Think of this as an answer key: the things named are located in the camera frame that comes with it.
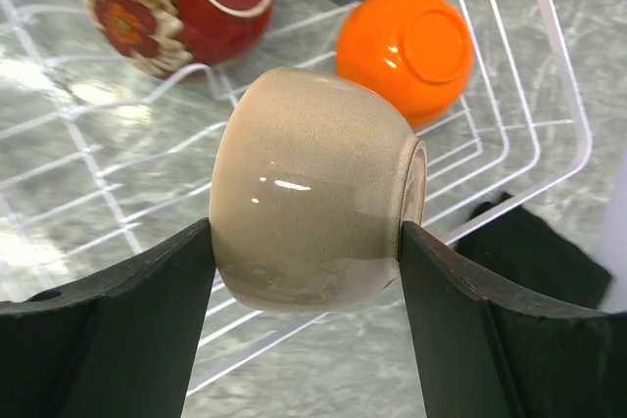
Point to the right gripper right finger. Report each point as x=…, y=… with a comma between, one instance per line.
x=487, y=347

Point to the red floral bowl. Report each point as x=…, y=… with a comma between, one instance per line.
x=161, y=37

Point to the orange bowl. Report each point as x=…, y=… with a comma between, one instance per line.
x=416, y=54

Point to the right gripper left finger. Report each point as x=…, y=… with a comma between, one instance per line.
x=120, y=342

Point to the beige speckled bowl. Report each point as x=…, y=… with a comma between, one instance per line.
x=313, y=180

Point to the black folded cloth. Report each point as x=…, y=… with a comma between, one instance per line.
x=522, y=247

